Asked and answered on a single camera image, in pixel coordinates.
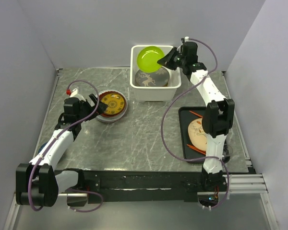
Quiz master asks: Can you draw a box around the peach plate with bird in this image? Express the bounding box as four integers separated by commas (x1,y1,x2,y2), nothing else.
188,118,207,152

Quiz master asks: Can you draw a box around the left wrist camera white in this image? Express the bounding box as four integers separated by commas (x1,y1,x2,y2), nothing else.
66,88,85,101

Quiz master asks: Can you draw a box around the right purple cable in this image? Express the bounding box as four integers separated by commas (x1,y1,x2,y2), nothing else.
160,37,231,211

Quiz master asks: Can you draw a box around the orange chopstick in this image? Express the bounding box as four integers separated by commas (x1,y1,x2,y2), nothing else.
189,111,203,118
187,144,206,155

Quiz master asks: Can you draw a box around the orange chopstick lower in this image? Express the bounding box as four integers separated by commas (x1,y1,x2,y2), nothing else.
187,144,206,155

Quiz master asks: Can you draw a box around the black rectangular tray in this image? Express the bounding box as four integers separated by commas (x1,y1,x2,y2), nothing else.
178,106,205,159

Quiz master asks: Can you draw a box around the white plastic bin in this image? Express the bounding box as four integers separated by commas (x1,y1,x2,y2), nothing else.
130,45,181,102

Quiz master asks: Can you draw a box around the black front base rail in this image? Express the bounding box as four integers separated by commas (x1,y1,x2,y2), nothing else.
26,169,228,204

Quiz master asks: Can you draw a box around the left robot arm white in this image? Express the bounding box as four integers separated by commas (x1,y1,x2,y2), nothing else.
15,94,108,211

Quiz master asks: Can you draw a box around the pale grey large plate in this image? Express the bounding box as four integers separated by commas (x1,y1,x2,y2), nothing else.
96,90,128,123

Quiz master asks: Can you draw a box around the orange chopstick upper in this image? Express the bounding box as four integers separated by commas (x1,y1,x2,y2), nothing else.
189,111,203,118

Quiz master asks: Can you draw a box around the blue and white small dish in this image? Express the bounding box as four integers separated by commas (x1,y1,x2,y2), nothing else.
37,142,47,154

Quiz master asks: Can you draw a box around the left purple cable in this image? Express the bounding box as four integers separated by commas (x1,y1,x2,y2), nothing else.
28,80,104,213

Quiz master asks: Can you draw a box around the glass plate with deer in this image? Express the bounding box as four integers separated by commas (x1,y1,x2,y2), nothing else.
135,67,170,87

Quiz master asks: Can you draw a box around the yellow patterned plate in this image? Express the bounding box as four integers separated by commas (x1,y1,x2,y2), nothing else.
100,92,126,116

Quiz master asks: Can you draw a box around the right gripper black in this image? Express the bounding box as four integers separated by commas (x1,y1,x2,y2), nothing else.
157,47,186,71

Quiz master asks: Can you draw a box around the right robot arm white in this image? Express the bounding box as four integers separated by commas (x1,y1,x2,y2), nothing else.
158,37,235,191

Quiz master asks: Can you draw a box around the lime green plate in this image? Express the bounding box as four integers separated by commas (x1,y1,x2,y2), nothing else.
137,46,165,73

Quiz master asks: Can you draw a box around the clear glass cup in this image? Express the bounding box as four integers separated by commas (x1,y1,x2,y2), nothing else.
222,144,233,163

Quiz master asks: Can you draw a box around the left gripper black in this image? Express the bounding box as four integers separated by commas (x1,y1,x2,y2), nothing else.
76,93,108,122

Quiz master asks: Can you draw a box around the purple cable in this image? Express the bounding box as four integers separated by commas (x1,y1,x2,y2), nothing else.
160,37,231,211
28,80,104,213

